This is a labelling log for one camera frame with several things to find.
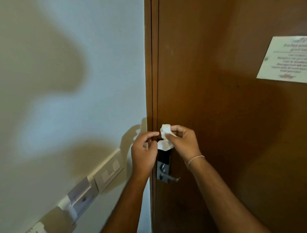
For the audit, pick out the person's left hand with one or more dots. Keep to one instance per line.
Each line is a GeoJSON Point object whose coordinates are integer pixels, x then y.
{"type": "Point", "coordinates": [143, 156]}

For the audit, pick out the person's right hand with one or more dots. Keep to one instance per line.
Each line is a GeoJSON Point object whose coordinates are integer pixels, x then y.
{"type": "Point", "coordinates": [186, 144]}

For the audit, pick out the person's left thumb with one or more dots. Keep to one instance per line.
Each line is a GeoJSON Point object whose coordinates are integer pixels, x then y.
{"type": "Point", "coordinates": [153, 147]}

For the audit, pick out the person's right thumb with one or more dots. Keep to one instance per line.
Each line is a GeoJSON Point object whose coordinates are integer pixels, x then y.
{"type": "Point", "coordinates": [170, 138]}

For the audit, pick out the white tissue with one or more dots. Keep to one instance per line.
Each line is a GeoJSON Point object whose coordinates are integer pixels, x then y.
{"type": "Point", "coordinates": [166, 138]}

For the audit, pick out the person's right forearm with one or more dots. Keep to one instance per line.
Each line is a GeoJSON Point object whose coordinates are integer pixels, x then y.
{"type": "Point", "coordinates": [223, 199]}

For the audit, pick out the person's left forearm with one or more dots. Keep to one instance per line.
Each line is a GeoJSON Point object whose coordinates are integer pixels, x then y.
{"type": "Point", "coordinates": [126, 206]}

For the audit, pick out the black silver electronic door lock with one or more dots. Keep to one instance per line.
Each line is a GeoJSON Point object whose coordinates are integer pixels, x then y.
{"type": "Point", "coordinates": [163, 165]}

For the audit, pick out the brown wooden door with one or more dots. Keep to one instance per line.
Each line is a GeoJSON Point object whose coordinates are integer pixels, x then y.
{"type": "Point", "coordinates": [230, 115]}

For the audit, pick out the grey key card holder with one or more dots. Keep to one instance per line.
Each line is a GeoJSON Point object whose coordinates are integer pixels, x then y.
{"type": "Point", "coordinates": [82, 195]}

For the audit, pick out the white printed paper notice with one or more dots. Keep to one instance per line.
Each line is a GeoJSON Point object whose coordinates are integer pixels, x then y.
{"type": "Point", "coordinates": [284, 60]}

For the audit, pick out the white double wall switch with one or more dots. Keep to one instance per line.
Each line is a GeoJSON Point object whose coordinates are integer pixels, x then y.
{"type": "Point", "coordinates": [109, 171]}

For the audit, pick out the brown wooden door frame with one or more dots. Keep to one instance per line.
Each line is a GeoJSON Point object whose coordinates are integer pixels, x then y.
{"type": "Point", "coordinates": [151, 72]}

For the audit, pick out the white wall switch plate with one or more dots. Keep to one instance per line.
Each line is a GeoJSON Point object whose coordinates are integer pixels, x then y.
{"type": "Point", "coordinates": [36, 228]}

